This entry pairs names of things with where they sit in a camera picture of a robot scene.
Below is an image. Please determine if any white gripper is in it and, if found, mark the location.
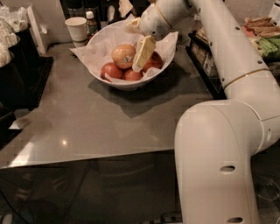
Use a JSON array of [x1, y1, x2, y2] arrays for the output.
[[125, 3, 170, 73]]

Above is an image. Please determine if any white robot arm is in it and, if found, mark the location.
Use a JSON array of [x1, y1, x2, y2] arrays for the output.
[[127, 0, 280, 224]]

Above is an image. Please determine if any yellow-red apple with sticker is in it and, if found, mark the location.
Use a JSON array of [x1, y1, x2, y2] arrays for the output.
[[111, 44, 136, 69]]

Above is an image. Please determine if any red apple right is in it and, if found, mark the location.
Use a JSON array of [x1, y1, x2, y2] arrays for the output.
[[143, 51, 163, 73]]

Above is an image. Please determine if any red apple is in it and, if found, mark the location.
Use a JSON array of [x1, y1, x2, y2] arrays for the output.
[[101, 62, 123, 79], [143, 51, 163, 73], [123, 68, 143, 81]]

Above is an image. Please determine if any white bowl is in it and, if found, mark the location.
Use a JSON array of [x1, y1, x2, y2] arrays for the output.
[[85, 18, 177, 92]]

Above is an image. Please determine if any red apple front middle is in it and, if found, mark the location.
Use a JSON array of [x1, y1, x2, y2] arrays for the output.
[[123, 68, 143, 81]]

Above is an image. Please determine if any red apple front left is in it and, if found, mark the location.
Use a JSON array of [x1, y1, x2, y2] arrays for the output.
[[101, 62, 123, 79]]

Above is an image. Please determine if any small glass sauce bottle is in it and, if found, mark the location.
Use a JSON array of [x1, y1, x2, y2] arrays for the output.
[[86, 10, 98, 36]]

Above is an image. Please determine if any white paper cup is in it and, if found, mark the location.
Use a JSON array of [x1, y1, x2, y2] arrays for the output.
[[65, 17, 88, 47]]

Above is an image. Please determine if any black rubber mat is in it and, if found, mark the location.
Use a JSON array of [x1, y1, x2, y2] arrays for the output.
[[28, 57, 53, 110]]

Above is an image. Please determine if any black napkin organizer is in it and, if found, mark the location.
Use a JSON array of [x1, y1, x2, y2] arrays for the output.
[[0, 6, 39, 109]]

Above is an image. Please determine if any black wire condiment rack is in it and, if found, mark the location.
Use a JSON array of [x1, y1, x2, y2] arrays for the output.
[[185, 27, 280, 101]]

